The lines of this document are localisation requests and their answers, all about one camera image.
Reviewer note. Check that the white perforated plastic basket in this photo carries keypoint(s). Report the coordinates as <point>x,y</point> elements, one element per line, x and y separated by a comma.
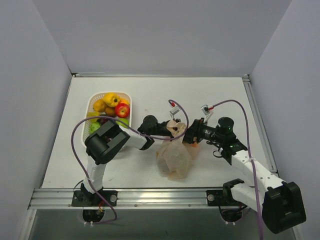
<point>99,95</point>

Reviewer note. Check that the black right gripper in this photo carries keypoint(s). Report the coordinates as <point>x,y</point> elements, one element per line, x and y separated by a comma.
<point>191,132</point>

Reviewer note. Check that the aluminium right side rail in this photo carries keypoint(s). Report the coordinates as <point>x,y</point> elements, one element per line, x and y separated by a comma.
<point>260,125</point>

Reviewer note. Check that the brown fake kiwi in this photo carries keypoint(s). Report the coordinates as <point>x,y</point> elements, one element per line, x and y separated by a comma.
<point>110,111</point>

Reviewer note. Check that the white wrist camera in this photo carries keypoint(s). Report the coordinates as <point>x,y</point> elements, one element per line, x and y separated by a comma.
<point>207,111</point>
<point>174,111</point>

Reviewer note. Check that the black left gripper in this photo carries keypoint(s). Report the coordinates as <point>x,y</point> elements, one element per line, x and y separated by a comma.
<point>169,126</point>

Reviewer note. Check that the yellow fake bell pepper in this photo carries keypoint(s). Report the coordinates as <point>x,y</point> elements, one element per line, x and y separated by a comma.
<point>111,99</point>

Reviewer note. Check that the yellow fake starfruit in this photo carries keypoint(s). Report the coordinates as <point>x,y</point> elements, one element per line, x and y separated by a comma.
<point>93,116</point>

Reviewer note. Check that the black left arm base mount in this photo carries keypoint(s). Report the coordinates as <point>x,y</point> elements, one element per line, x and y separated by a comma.
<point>82,198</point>

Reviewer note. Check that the green fake custard apple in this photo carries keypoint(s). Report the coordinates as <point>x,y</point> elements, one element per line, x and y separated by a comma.
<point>93,127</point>

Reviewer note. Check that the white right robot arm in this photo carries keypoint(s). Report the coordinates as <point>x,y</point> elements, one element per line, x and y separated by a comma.
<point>278,204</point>

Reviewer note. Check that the aluminium rail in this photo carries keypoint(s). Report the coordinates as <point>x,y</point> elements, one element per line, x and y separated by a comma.
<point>127,198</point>
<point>260,125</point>

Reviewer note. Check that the dark red fake grapes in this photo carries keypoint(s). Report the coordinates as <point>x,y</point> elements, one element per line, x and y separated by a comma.
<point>102,121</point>

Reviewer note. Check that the orange fake fruit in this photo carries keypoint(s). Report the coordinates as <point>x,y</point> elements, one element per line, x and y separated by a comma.
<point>99,106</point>

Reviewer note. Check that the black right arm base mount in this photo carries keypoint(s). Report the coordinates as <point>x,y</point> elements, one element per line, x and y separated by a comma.
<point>216,198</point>

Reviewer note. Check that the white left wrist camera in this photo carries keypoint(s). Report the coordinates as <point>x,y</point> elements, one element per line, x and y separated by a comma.
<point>174,111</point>

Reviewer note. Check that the translucent orange plastic bag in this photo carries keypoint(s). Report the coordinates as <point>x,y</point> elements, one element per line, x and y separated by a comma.
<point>176,158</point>

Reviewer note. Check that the aluminium front rail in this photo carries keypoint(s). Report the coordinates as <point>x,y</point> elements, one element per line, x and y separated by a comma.
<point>127,198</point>

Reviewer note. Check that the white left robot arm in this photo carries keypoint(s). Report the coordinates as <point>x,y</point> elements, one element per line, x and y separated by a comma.
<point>107,141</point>

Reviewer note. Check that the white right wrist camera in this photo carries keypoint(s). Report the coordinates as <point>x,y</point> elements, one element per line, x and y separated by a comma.
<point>207,111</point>

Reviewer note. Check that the red fake apple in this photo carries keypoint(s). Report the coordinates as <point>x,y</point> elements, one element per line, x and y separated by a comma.
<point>122,110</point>

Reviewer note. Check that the orange fake tangerine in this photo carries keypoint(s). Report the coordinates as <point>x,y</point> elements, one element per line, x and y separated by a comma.
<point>124,101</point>

